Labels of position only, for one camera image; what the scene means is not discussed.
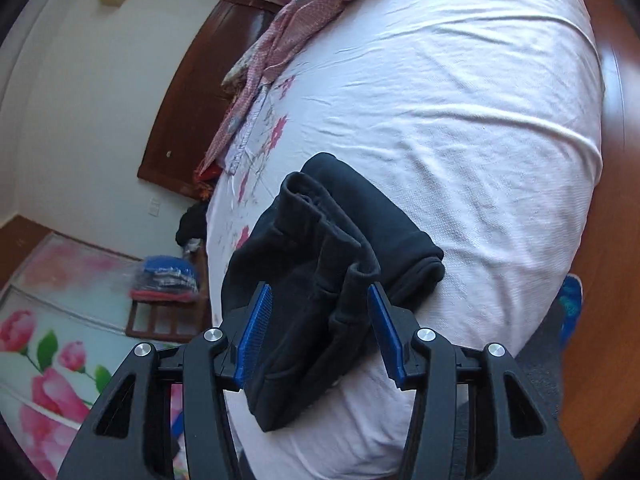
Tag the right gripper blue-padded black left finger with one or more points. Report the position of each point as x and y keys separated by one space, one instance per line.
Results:
x=127 y=432

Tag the black clothes by bed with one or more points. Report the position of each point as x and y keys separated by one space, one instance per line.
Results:
x=192 y=224

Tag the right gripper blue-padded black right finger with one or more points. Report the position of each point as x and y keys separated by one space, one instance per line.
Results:
x=511 y=432

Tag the white wall socket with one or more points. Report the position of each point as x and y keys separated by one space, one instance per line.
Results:
x=154 y=207

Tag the plastic bag of clothes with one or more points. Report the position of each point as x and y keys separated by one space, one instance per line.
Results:
x=164 y=278

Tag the blue slipper on floor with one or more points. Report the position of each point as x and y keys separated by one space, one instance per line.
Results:
x=570 y=298

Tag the wooden bedside chair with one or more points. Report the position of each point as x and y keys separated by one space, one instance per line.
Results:
x=175 y=322

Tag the pink patterned quilt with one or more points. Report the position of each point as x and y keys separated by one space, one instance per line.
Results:
x=259 y=67

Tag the white floral bed sheet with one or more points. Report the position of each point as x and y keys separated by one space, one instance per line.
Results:
x=481 y=119

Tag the black pants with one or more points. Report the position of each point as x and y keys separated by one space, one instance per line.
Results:
x=328 y=235

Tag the dark wooden headboard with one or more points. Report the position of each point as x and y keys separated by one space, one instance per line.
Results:
x=195 y=102

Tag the floral sliding wardrobe door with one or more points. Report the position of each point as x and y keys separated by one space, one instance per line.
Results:
x=63 y=319

